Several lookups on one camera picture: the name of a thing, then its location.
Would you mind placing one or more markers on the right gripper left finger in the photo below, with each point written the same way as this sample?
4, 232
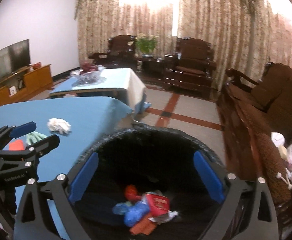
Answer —
46, 210

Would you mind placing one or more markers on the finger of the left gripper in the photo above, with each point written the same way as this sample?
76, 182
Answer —
42, 147
24, 129

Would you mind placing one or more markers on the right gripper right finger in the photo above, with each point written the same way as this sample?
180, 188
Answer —
246, 208

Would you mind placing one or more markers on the green rubber glove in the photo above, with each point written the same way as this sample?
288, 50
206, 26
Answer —
34, 137

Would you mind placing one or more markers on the orange foam fruit net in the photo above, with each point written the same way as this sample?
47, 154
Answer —
17, 145

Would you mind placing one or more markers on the white paper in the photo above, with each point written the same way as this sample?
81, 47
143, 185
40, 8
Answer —
164, 218

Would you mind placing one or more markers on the blue plastic bag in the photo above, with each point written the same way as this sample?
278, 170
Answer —
132, 213

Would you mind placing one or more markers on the red plastic bag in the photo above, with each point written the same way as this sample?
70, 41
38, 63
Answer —
131, 194

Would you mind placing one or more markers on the red envelope packet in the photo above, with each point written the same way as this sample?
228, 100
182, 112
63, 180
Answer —
159, 205

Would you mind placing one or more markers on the black trash bin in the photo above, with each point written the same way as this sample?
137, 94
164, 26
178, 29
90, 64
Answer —
148, 158

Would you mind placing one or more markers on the crumpled white tissue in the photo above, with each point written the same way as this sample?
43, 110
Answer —
59, 125

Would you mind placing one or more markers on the wooden tv cabinet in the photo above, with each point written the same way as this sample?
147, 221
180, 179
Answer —
31, 83

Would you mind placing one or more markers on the blue tablecloth near table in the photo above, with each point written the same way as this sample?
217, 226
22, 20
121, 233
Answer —
46, 155

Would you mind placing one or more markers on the red ornament on cabinet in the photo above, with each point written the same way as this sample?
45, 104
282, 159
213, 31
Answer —
37, 65

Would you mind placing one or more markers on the flat screen television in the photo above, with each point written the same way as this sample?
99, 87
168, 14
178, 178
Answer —
14, 57

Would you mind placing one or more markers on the glass fruit bowl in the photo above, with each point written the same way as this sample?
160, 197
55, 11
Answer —
85, 78

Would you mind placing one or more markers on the red apples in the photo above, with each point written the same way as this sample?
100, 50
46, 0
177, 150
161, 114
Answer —
86, 67

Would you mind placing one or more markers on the dark wooden sofa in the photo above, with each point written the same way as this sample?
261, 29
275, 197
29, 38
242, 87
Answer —
250, 111

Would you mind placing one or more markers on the blue cloth coffee table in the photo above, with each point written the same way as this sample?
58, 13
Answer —
120, 83

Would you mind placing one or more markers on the left dark wooden armchair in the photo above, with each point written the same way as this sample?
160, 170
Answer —
120, 54

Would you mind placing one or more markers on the dark wooden armchair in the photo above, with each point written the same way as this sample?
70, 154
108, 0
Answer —
190, 67
120, 54

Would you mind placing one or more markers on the dark wooden side table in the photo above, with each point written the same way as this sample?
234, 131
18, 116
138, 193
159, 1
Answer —
150, 67

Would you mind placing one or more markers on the green potted plant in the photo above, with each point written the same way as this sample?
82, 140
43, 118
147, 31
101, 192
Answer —
146, 44

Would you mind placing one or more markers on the right dark wooden armchair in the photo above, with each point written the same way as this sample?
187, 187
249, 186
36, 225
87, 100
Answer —
190, 67

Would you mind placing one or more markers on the beige patterned curtains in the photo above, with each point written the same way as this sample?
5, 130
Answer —
244, 34

